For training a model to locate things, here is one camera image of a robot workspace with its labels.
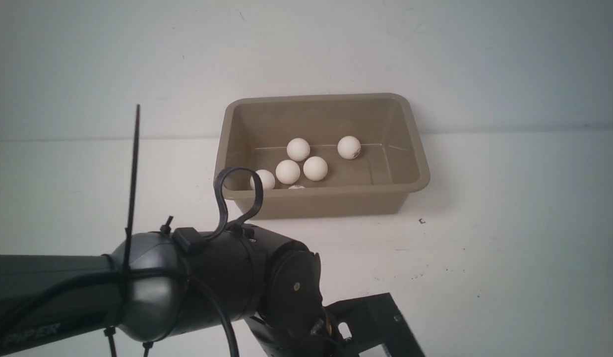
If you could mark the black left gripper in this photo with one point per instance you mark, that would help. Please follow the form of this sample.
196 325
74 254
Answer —
296 335

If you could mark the white ball marked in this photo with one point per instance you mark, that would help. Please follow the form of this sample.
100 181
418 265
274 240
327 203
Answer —
298 149

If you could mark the white ball logo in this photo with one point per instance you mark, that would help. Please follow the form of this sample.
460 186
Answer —
349 147

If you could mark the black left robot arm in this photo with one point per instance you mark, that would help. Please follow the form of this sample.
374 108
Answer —
170 282

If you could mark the tan plastic bin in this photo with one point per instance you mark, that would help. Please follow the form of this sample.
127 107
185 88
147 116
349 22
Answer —
392 164

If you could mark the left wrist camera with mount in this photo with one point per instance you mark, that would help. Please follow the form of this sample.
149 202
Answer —
367 322

